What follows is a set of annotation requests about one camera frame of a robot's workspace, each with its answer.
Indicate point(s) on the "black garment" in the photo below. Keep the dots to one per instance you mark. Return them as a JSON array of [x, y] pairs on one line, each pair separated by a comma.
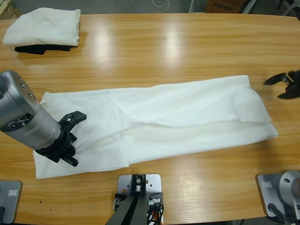
[[32, 49]]

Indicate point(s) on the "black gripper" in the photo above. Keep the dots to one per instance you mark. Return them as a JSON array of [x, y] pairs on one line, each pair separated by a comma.
[[295, 79], [63, 145]]

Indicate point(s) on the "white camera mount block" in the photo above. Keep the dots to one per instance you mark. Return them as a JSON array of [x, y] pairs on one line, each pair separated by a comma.
[[154, 184]]

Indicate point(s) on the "black clamp block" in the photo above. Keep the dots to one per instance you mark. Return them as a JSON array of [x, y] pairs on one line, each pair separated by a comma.
[[157, 195], [119, 200]]

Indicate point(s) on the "white metal frame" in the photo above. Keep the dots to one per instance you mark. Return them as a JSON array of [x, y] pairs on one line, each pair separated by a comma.
[[249, 6]]

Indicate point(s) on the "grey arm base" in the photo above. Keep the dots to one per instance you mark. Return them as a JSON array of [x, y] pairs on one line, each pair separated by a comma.
[[11, 206], [269, 194]]

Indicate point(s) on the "brown cardboard box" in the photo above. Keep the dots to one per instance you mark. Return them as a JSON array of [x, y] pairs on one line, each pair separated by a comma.
[[222, 6]]

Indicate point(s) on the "white printed t-shirt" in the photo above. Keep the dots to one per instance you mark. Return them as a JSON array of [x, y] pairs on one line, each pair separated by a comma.
[[164, 117]]

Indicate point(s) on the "wooden crate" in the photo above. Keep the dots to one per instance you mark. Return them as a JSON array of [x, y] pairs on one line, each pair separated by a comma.
[[8, 8]]

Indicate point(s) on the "white garment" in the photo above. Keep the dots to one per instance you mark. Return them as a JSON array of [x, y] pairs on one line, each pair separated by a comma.
[[42, 27]]

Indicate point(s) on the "dark camera post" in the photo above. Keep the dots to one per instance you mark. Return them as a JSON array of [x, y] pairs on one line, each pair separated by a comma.
[[133, 211]]

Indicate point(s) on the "grey metal leg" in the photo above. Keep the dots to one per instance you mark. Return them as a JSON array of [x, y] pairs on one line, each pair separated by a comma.
[[191, 5]]

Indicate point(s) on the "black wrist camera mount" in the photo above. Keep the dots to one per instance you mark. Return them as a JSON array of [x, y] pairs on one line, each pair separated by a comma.
[[77, 116]]

